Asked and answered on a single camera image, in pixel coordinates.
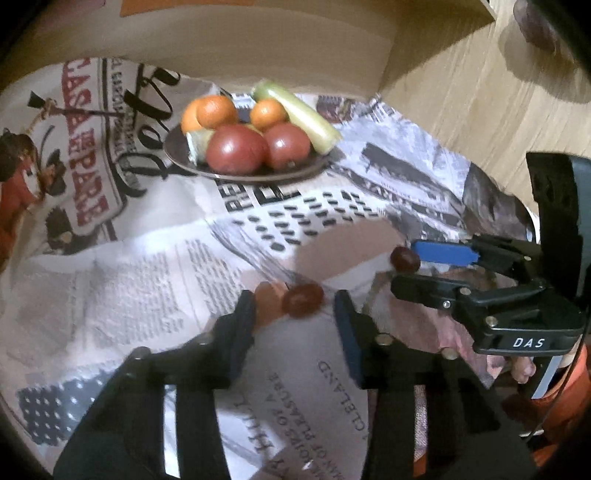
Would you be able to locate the large orange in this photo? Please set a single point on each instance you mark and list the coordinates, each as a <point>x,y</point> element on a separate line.
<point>189,120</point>
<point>214,110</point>

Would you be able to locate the dark red grape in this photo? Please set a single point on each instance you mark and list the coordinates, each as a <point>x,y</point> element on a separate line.
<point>405,258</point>
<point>302,300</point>

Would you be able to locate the orange sticky note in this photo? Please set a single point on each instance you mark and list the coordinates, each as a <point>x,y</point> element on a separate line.
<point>138,5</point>

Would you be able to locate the newspaper print cloth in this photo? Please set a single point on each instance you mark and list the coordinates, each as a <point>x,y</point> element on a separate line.
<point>138,286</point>

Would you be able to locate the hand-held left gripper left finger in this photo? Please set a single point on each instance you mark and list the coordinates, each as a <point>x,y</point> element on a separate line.
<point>240,332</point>

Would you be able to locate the red tomato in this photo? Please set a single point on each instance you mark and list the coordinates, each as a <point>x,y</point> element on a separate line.
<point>286,145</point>
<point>236,148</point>

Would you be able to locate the brown knotted curtain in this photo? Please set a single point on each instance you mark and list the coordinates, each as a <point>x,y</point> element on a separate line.
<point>538,23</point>

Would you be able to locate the person's right forearm orange sleeve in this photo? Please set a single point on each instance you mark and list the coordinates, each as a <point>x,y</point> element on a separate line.
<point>570,397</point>

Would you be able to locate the yellow-green sugarcane piece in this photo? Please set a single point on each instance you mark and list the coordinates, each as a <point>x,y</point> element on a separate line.
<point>199,145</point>

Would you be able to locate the green cucumber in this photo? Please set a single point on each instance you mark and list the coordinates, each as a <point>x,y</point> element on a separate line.
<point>300,117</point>

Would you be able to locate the person's right hand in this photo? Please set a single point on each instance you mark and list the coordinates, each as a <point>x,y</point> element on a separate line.
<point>521,369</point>

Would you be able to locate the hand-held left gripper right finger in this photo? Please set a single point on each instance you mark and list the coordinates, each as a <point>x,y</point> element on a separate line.
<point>346,337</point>

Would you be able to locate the dark grey round plate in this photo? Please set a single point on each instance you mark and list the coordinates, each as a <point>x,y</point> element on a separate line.
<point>178,147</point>

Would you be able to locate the small orange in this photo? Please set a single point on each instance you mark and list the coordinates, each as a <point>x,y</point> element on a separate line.
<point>268,114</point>

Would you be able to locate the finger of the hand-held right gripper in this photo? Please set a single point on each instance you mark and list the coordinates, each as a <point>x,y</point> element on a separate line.
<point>425,288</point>
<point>443,253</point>

